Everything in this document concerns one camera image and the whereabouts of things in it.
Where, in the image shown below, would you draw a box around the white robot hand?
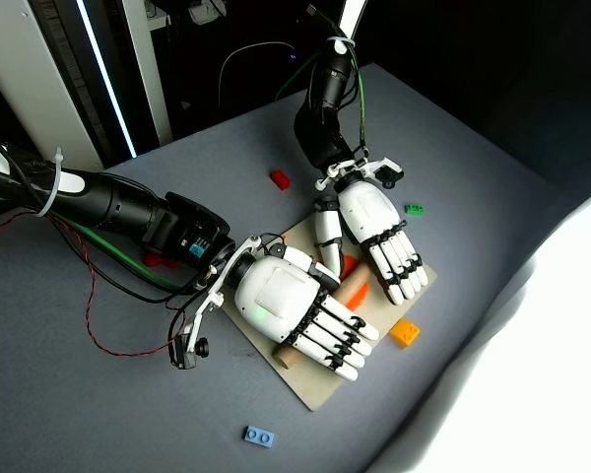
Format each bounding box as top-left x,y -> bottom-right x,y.
313,179 -> 429,306
233,245 -> 380,383

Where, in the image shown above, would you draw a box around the wooden rolling pin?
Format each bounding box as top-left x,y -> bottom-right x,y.
273,263 -> 371,370

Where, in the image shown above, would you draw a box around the light wooden board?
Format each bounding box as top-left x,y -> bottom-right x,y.
221,211 -> 438,413

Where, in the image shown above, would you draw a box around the yellow toy block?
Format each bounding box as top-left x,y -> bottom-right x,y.
389,318 -> 423,350

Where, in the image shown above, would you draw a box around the blue toy block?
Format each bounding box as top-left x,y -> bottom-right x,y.
241,425 -> 276,449

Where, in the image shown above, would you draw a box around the white zip tie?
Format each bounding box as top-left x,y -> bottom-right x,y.
326,34 -> 357,55
33,146 -> 65,218

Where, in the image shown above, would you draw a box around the grey table cloth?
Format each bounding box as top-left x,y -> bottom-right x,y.
0,61 -> 591,473

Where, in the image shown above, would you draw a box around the white cabinet with light strip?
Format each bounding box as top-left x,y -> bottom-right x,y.
0,0 -> 173,171

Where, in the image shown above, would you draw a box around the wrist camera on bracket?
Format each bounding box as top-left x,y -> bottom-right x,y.
169,235 -> 263,371
314,156 -> 405,191

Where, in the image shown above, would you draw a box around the green cable of arm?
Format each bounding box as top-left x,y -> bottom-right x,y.
0,194 -> 203,295
274,48 -> 370,149

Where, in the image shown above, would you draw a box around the red and black twisted cable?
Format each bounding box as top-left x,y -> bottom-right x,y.
0,211 -> 186,359

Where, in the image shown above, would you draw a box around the thin white cable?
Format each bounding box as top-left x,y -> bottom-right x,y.
218,41 -> 296,107

